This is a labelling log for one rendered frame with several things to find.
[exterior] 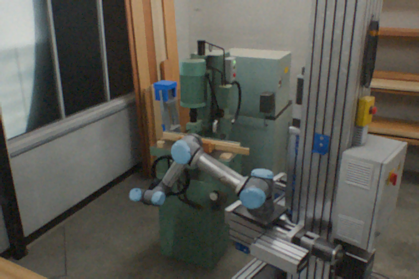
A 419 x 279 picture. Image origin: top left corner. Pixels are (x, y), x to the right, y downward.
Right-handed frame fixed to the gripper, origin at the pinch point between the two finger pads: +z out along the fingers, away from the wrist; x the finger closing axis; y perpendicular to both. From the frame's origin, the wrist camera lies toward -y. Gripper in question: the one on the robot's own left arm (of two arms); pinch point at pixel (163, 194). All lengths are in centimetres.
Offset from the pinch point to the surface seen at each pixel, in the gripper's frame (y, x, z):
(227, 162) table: -28.9, 35.1, 10.6
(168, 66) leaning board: -129, -100, 133
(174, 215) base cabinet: 14.8, -5.8, 35.2
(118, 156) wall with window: -22, -122, 114
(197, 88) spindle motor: -72, 8, -2
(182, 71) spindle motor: -81, -1, -10
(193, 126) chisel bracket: -49, 5, 12
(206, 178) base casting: -16.3, 19.4, 17.8
